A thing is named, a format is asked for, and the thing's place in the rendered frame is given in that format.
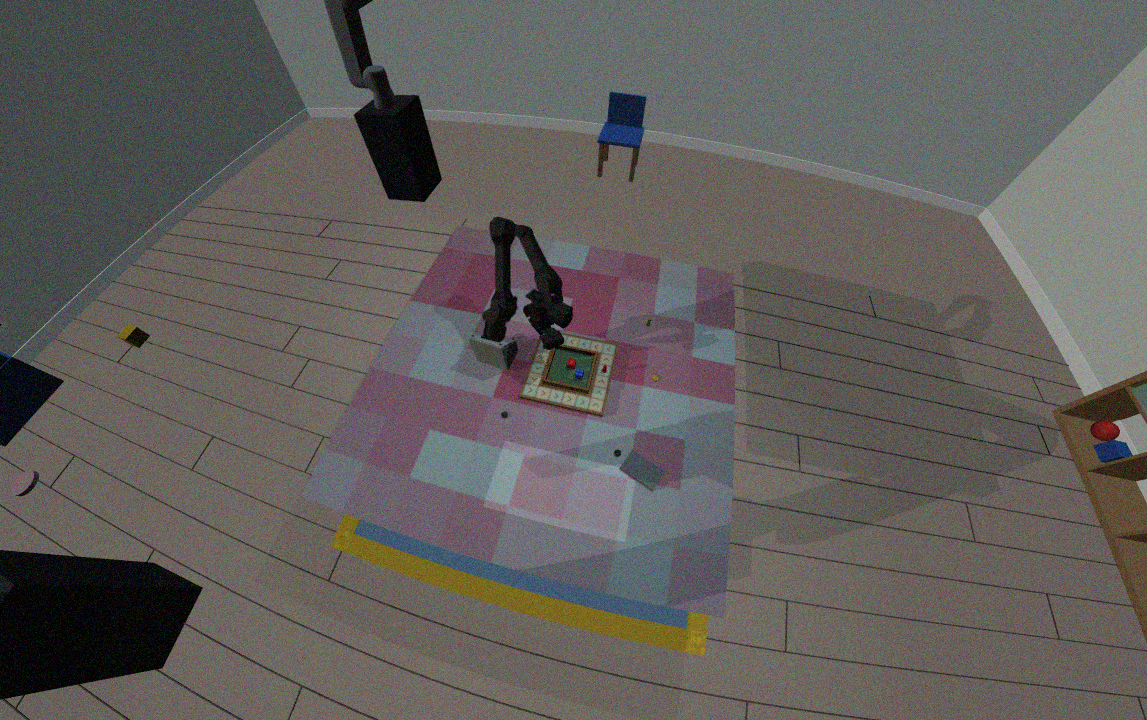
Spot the wooden tray with green floor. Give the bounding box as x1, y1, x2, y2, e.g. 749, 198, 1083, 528
522, 334, 616, 413

